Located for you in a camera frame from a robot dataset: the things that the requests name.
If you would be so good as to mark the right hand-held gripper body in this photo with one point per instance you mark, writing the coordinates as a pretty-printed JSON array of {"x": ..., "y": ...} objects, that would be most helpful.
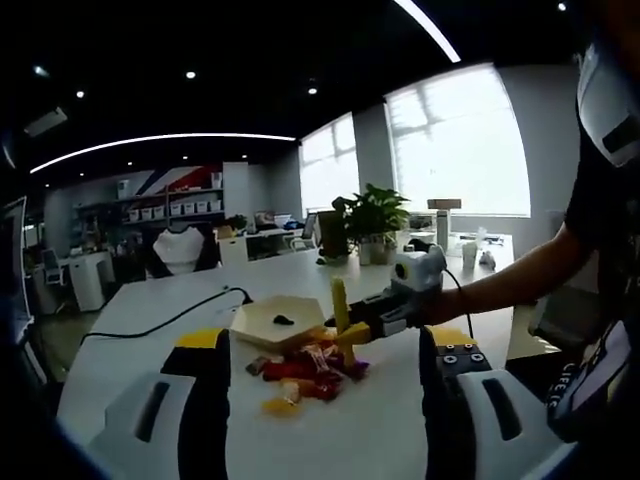
[{"x": 422, "y": 272}]

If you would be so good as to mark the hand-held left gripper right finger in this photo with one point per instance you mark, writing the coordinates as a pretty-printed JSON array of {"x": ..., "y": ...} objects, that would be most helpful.
[{"x": 480, "y": 430}]

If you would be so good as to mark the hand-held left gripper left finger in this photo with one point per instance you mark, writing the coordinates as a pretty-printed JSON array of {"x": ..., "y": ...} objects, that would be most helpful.
[{"x": 160, "y": 430}]

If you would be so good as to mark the yellow food tongs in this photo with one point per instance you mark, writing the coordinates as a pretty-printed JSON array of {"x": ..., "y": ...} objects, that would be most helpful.
[{"x": 340, "y": 300}]

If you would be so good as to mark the purple snack packet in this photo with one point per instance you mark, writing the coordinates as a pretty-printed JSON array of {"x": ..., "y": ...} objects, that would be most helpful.
[{"x": 361, "y": 369}]

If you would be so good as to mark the dark small food piece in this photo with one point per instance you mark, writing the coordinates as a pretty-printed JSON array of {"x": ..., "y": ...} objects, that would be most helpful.
[{"x": 283, "y": 319}]

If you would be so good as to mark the pile of red snack packets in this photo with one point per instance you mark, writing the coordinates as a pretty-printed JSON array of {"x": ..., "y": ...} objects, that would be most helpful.
[{"x": 280, "y": 370}]

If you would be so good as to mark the beige hexagonal paper container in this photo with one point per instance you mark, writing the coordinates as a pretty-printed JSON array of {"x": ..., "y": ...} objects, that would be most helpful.
[{"x": 260, "y": 312}]

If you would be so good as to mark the brown small snack packet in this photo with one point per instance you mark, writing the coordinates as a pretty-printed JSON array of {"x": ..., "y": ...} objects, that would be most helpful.
[{"x": 256, "y": 366}]

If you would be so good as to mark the orange candy food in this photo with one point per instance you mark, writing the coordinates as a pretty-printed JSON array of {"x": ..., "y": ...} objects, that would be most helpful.
[{"x": 280, "y": 407}]

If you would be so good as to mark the person's right hand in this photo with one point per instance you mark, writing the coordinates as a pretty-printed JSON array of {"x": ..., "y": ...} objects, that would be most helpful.
[{"x": 440, "y": 310}]

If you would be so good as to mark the white tall tower device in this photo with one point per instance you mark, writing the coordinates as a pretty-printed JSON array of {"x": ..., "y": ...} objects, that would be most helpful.
[{"x": 443, "y": 230}]

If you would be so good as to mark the white paper cup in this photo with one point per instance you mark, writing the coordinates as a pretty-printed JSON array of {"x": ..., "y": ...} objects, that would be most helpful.
[{"x": 471, "y": 257}]

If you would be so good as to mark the cardboard box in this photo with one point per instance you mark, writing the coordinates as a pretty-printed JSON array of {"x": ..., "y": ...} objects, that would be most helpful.
[{"x": 444, "y": 204}]

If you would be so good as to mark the green potted plant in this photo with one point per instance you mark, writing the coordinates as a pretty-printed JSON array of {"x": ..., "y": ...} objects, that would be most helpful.
[{"x": 375, "y": 210}]

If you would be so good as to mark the small open laptop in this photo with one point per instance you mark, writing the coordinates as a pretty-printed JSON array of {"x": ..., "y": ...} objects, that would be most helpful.
[{"x": 265, "y": 221}]

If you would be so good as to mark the white low cabinet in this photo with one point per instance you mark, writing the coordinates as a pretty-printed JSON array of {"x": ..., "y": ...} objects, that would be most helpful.
[{"x": 232, "y": 250}]

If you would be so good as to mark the small green plant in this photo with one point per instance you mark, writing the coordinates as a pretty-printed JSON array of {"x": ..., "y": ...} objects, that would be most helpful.
[{"x": 236, "y": 223}]

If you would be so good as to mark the white office desk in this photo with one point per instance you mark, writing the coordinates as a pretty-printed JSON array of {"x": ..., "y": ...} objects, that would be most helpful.
[{"x": 90, "y": 280}]

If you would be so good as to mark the yellow box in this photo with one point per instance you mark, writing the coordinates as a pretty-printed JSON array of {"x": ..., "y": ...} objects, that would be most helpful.
[{"x": 226, "y": 232}]

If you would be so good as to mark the black white office chair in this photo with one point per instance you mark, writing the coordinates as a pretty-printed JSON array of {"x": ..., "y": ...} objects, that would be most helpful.
[{"x": 180, "y": 250}]

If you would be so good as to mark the white mesh office chair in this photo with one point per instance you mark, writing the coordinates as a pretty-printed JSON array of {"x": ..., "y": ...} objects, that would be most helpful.
[{"x": 52, "y": 265}]

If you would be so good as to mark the shelf with white bins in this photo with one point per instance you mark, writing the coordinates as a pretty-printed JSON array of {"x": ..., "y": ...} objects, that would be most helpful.
[{"x": 170, "y": 207}]

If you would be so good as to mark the white ceiling light strip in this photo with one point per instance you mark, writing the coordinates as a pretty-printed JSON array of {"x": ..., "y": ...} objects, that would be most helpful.
[
  {"x": 435, "y": 36},
  {"x": 215, "y": 135}
]

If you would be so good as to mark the white chest device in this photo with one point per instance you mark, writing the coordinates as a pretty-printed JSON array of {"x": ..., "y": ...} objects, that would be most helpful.
[{"x": 600, "y": 100}]

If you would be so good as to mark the ceiling air conditioner vent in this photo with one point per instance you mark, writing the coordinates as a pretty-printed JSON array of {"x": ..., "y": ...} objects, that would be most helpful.
[{"x": 45, "y": 121}]

